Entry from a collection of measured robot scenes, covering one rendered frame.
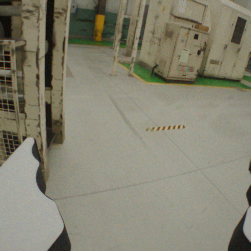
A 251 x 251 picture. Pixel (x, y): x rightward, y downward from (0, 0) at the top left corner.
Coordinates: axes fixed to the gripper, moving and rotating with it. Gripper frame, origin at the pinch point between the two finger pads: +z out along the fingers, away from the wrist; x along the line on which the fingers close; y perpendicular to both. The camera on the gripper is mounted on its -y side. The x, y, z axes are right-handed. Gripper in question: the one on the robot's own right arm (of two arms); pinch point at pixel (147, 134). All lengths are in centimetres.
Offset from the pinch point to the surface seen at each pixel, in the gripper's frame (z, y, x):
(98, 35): 934, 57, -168
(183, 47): 419, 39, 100
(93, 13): 970, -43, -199
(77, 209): 68, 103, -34
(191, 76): 440, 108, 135
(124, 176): 108, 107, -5
